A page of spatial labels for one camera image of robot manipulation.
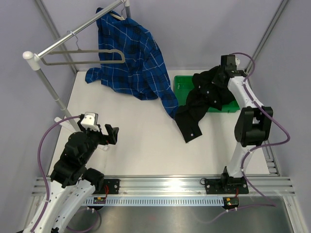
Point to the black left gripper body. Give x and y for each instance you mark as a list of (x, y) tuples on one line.
[(95, 138)]

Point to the black button shirt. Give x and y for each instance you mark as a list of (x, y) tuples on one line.
[(204, 96)]

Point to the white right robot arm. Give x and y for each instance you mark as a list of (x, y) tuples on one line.
[(252, 127)]

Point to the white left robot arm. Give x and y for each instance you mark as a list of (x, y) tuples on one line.
[(71, 183)]

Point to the blue plaid shirt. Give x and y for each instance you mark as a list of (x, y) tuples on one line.
[(143, 74)]

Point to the wooden hanger of blue shirt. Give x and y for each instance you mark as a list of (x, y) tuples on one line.
[(121, 17)]

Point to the green plastic tray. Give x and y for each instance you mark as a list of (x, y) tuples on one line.
[(183, 85)]

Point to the silver clothes rack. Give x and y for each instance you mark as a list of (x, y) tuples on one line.
[(34, 59)]

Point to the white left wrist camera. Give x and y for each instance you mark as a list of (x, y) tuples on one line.
[(89, 121)]

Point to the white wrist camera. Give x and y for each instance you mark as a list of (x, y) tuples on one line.
[(237, 61), (89, 121)]

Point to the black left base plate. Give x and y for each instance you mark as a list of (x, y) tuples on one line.
[(112, 186)]

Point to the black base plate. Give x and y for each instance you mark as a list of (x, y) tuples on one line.
[(112, 186), (213, 187)]

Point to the aluminium mounting rail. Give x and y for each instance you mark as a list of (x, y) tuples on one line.
[(179, 185)]

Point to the white slotted cable duct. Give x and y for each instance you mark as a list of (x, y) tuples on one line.
[(154, 201)]

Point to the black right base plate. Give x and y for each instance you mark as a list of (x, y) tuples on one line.
[(213, 187)]

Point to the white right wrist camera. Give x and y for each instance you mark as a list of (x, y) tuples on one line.
[(237, 61)]

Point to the aluminium frame post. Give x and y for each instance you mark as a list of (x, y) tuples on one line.
[(271, 26)]

